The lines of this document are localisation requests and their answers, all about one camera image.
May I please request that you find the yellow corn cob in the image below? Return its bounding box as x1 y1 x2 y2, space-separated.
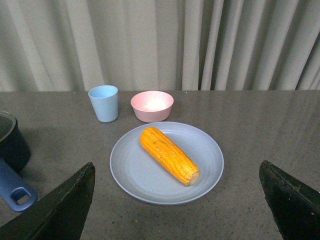
139 127 201 186

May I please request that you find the dark blue saucepan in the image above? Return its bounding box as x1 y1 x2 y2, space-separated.
0 119 38 213

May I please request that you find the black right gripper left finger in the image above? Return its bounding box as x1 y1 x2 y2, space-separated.
0 162 96 240

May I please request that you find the pink bowl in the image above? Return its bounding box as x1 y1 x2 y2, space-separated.
130 90 174 123

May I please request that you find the light blue cup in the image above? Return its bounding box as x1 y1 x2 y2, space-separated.
88 85 118 123

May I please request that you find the beige curtain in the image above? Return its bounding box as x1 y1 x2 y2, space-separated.
0 0 320 92

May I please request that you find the grey-blue round plate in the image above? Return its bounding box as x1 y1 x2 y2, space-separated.
109 121 224 206

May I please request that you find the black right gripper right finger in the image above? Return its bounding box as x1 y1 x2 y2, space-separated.
259 160 320 240

